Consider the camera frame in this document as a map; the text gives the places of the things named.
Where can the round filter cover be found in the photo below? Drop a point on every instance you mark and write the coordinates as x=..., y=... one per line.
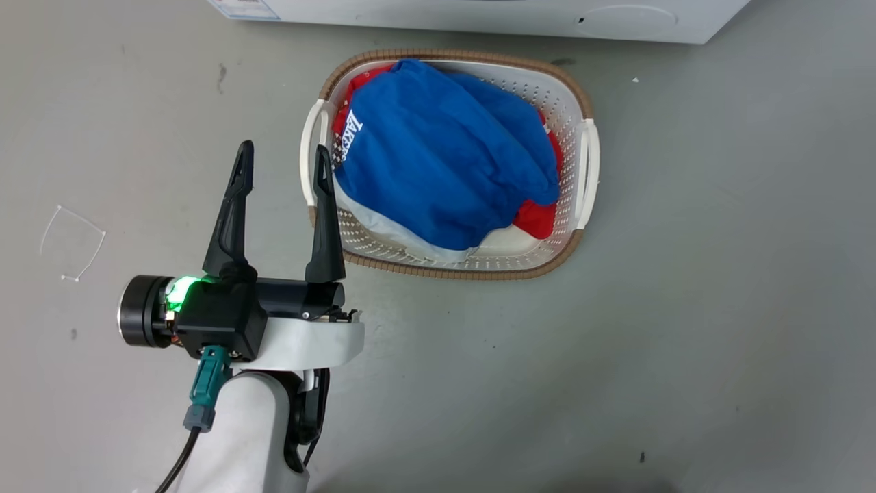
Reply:
x=626, y=22

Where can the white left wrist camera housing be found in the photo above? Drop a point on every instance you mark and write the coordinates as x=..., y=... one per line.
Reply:
x=308, y=342

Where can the blue garment white lettering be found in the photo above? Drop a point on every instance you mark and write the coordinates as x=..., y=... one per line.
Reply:
x=445, y=157

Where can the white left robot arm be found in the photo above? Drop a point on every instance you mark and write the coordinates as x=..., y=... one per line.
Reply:
x=236, y=438

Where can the blue energy label sticker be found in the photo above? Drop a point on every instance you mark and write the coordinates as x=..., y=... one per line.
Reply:
x=243, y=8

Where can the white washing machine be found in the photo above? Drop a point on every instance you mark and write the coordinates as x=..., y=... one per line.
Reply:
x=479, y=15

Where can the white laundry basket brown rim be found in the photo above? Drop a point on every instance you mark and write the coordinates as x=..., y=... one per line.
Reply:
x=568, y=103

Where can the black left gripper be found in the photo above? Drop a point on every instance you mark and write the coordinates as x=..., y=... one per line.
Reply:
x=219, y=318

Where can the red garment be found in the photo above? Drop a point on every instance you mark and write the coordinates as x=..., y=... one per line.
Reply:
x=537, y=219

